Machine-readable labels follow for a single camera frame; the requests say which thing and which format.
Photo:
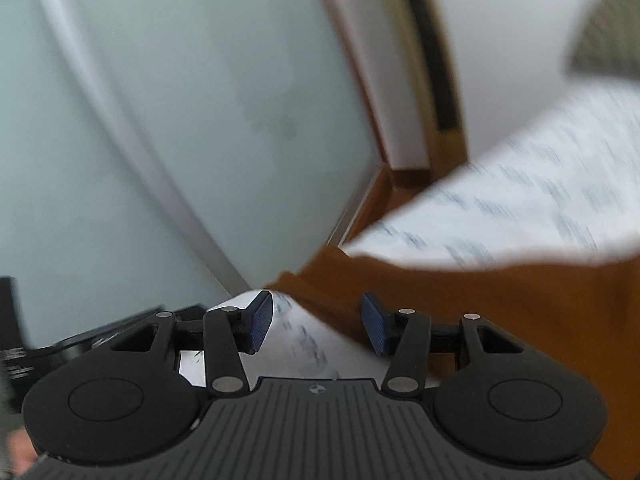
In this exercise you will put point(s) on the beige tufted headboard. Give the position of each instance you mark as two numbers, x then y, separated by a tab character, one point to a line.
607	35

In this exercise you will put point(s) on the brown knitted sweater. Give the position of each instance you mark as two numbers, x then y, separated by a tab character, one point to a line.
500	300

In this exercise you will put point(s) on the white printed bed sheet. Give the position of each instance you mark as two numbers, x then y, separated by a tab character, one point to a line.
525	200

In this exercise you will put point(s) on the frosted glass sliding door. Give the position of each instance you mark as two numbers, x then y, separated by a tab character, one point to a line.
175	110

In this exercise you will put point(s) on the tan door frame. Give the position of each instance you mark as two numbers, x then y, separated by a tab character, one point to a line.
432	60

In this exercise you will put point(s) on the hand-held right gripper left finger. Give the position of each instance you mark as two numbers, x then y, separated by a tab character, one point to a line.
258	322

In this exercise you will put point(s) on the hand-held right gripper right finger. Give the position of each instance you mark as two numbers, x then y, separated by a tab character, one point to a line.
376	325

